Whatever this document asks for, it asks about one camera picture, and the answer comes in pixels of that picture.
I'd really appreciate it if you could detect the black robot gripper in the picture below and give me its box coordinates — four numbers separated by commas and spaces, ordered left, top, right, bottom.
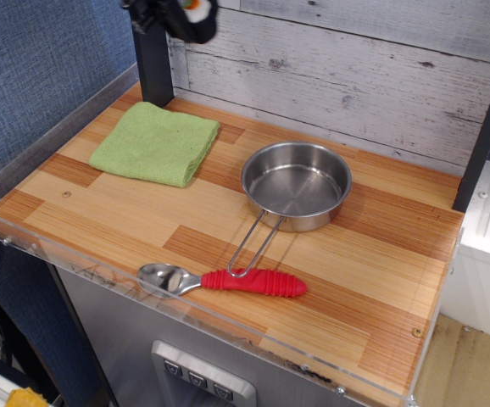
120, 0, 183, 36

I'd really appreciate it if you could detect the plush sushi roll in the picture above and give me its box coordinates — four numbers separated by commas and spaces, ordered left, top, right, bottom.
165, 1, 219, 44

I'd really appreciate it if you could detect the green folded cloth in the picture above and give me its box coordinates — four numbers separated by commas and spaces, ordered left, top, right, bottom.
89, 102, 220, 187

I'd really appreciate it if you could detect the small steel pan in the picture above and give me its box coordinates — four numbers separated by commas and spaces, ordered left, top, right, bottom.
226, 141, 353, 278

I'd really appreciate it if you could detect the clear acrylic front guard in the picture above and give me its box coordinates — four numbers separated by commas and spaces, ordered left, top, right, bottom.
0, 217, 415, 406

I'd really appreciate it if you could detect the stainless steel cabinet front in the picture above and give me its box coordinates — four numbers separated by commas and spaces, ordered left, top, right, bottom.
57, 268, 354, 406

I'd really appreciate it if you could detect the silver button control panel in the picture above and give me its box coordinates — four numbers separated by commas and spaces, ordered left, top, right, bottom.
152, 340, 257, 407

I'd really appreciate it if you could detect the yellow tape piece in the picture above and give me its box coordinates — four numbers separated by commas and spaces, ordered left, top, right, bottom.
4, 387, 49, 407

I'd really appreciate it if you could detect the white side cabinet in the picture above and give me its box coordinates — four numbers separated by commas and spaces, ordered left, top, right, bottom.
440, 161, 490, 335

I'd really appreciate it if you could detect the dark left vertical post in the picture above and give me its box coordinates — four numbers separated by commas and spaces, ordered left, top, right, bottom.
131, 21, 174, 108

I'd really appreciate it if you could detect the red handled metal spoon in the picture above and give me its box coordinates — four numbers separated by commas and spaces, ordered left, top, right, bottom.
136, 264, 308, 298

